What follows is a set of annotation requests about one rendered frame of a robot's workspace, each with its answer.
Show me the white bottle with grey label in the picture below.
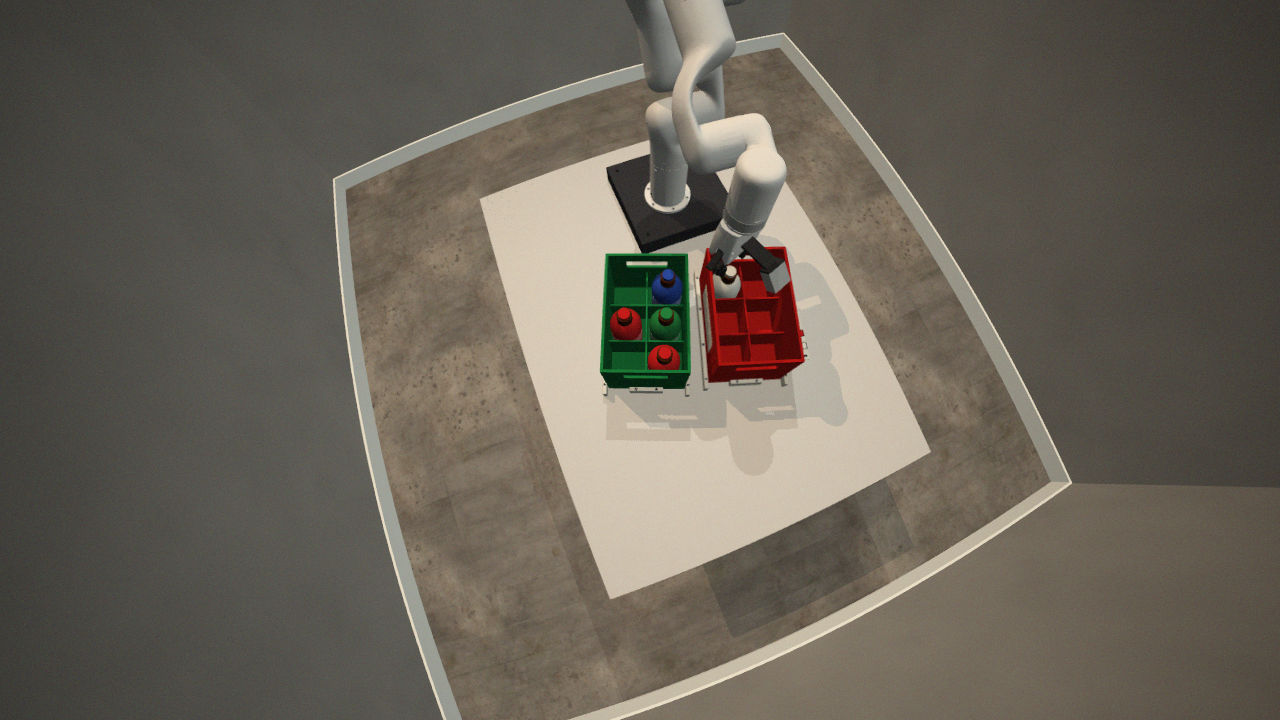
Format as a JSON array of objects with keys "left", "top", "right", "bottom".
[{"left": 713, "top": 266, "right": 741, "bottom": 299}]

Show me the blue bottle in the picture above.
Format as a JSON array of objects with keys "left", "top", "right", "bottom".
[{"left": 652, "top": 269, "right": 684, "bottom": 304}]

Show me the red crate with dividers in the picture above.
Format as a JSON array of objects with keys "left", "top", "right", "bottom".
[{"left": 699, "top": 247, "right": 805, "bottom": 383}]

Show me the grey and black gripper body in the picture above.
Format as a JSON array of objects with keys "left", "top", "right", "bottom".
[{"left": 709, "top": 211, "right": 763, "bottom": 265}]

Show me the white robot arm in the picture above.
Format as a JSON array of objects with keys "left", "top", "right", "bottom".
[{"left": 625, "top": 0, "right": 791, "bottom": 293}]

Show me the white paper strip with printed marks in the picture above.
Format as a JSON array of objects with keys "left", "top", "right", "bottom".
[{"left": 797, "top": 311, "right": 810, "bottom": 360}]

